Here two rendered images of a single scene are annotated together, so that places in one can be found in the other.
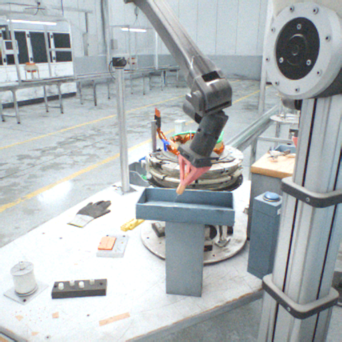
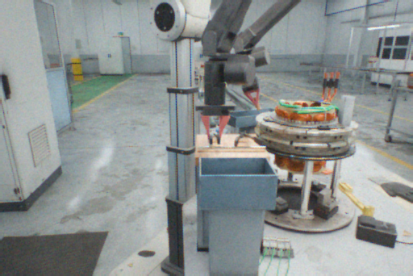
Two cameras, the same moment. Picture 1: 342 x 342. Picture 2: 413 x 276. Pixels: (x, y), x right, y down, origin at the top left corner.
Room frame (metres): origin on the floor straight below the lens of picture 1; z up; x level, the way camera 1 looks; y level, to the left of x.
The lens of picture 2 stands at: (1.64, -0.86, 1.32)
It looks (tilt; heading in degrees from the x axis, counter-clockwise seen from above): 18 degrees down; 147
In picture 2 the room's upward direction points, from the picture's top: straight up
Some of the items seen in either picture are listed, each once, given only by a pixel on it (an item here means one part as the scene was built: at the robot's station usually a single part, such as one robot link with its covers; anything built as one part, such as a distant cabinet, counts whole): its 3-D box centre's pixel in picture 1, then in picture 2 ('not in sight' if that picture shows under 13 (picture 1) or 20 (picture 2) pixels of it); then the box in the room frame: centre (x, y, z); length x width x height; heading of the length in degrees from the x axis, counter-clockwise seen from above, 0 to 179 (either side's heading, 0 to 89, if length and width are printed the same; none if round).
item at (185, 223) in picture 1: (185, 244); (252, 143); (0.78, -0.04, 0.92); 0.25 x 0.11 x 0.28; 82
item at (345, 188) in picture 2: (141, 216); (354, 195); (1.17, 0.12, 0.80); 0.22 x 0.04 x 0.03; 146
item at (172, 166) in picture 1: (195, 155); (303, 121); (1.06, -0.08, 1.09); 0.32 x 0.32 x 0.01
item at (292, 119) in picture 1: (292, 103); not in sight; (3.09, -1.13, 0.94); 0.39 x 0.39 x 0.30
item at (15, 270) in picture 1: (24, 278); not in sight; (0.76, 0.42, 0.82); 0.06 x 0.06 x 0.07
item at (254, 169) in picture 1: (287, 165); (228, 148); (1.06, -0.40, 1.05); 0.20 x 0.19 x 0.02; 148
